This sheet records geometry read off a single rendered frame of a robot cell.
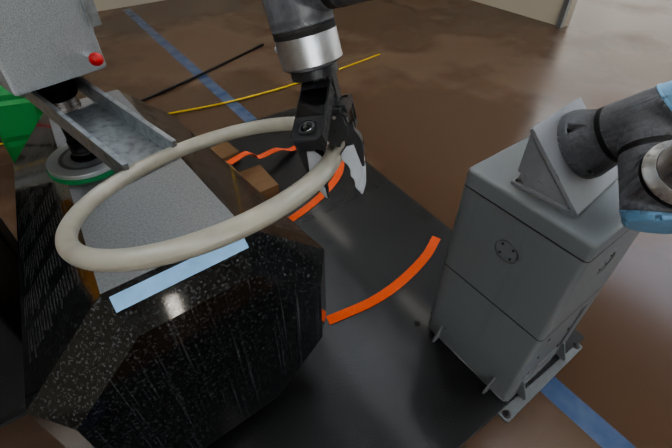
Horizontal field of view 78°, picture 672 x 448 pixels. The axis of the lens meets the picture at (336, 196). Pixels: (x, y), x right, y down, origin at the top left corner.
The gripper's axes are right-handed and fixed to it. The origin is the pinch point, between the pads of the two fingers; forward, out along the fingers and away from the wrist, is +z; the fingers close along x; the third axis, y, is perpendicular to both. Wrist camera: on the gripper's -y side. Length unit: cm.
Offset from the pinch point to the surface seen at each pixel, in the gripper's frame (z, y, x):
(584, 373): 127, 63, -57
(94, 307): 19, -5, 60
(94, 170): 0, 29, 78
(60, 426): 44, -17, 75
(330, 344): 99, 54, 39
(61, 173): -2, 26, 86
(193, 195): 12, 31, 52
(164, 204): 11, 26, 58
